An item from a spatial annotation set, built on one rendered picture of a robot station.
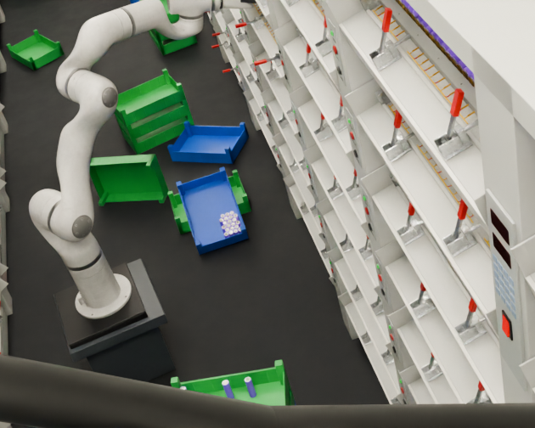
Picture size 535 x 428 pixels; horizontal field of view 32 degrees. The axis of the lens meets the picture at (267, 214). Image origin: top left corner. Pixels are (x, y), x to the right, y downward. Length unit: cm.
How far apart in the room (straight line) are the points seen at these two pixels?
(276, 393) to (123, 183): 178
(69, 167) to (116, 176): 125
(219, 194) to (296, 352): 87
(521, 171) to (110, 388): 67
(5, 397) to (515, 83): 66
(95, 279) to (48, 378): 257
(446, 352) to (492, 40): 88
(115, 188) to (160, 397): 366
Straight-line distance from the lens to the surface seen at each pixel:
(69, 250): 288
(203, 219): 364
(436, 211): 145
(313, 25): 203
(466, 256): 137
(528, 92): 90
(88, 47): 270
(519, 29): 100
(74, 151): 274
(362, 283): 247
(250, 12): 305
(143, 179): 395
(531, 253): 104
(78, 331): 299
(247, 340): 318
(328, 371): 301
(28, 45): 563
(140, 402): 38
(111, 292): 299
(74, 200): 274
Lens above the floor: 223
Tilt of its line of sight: 38 degrees down
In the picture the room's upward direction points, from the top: 16 degrees counter-clockwise
